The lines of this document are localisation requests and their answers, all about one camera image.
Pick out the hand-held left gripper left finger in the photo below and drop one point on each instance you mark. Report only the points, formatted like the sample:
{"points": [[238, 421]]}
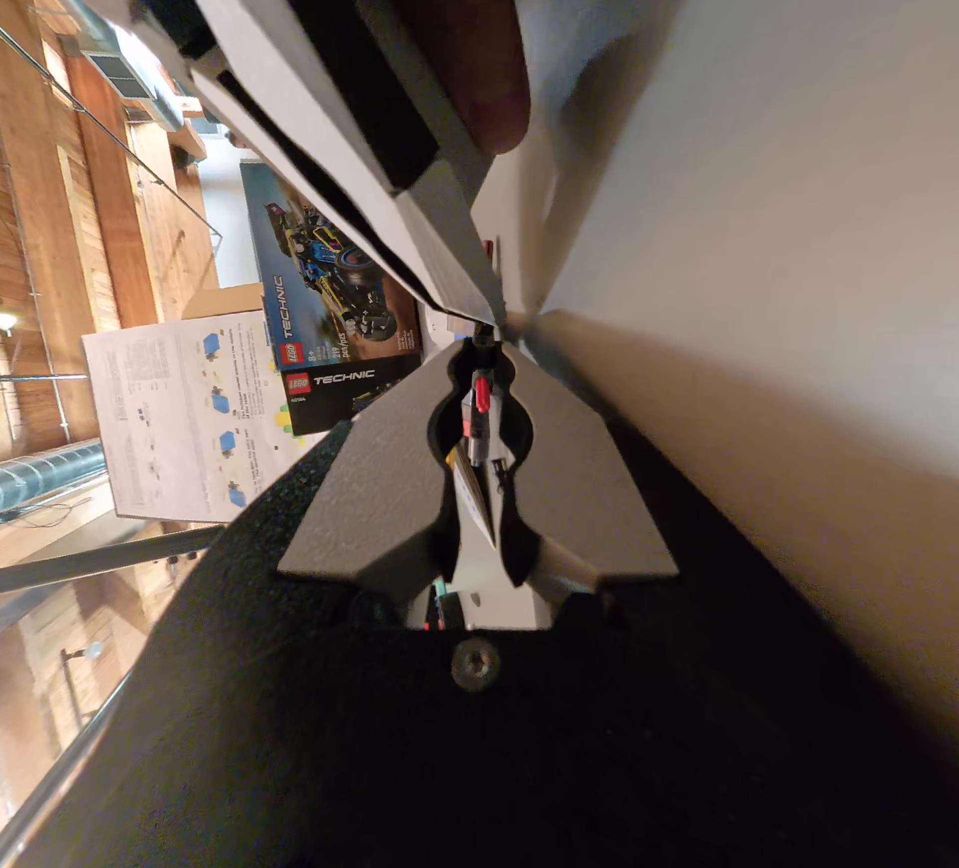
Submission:
{"points": [[359, 501]]}

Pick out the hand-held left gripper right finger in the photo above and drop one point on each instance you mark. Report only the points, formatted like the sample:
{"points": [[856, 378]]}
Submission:
{"points": [[592, 501]]}

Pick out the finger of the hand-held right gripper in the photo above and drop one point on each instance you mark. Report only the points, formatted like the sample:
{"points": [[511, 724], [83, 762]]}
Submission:
{"points": [[315, 119], [330, 212]]}

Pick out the partly built lego chassis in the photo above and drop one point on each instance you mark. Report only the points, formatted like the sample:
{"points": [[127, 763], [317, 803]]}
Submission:
{"points": [[482, 396]]}

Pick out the long black lego pin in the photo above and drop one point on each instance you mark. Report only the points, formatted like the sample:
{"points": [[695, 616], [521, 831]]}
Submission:
{"points": [[500, 480]]}

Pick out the lego set box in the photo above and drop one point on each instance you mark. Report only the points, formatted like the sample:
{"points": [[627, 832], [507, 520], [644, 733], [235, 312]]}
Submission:
{"points": [[315, 313]]}

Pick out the open lego instruction booklet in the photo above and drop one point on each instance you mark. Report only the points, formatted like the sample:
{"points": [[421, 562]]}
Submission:
{"points": [[476, 508]]}

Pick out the brown cardboard sheet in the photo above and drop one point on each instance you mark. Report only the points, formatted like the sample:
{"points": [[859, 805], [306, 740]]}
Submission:
{"points": [[225, 300]]}

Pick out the white printed instruction sheet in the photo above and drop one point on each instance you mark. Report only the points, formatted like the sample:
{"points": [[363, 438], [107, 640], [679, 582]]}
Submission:
{"points": [[172, 418]]}

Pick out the grey steel beam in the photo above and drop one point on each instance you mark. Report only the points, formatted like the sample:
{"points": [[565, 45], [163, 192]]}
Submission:
{"points": [[97, 557]]}

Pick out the ceiling lamp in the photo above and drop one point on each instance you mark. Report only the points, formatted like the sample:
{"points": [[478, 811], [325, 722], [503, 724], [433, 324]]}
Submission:
{"points": [[6, 321]]}

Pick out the wall air vent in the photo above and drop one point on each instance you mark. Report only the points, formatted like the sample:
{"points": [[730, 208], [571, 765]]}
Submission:
{"points": [[120, 74]]}

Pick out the ribbed silver air duct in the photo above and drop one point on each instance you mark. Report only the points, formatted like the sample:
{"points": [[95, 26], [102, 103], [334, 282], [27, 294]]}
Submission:
{"points": [[45, 475]]}

